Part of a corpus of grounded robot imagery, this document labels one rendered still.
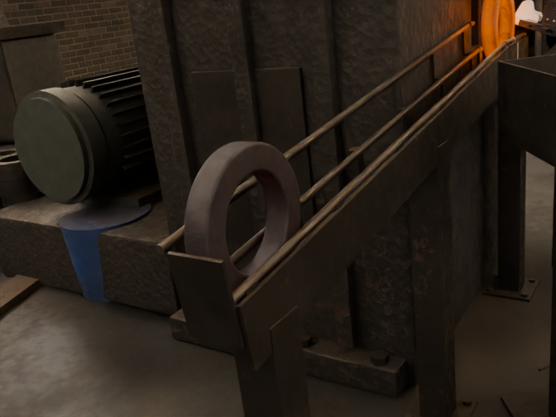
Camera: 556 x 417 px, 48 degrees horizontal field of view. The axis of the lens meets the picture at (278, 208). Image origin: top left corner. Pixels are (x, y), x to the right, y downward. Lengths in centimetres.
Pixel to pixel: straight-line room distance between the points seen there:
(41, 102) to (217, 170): 149
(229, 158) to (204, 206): 6
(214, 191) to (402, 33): 70
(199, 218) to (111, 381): 110
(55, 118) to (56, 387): 82
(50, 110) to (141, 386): 91
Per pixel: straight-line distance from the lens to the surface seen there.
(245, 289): 66
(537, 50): 187
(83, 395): 168
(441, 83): 135
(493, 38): 158
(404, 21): 126
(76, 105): 204
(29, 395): 175
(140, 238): 189
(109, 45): 871
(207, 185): 64
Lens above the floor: 88
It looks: 19 degrees down
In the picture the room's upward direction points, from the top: 7 degrees counter-clockwise
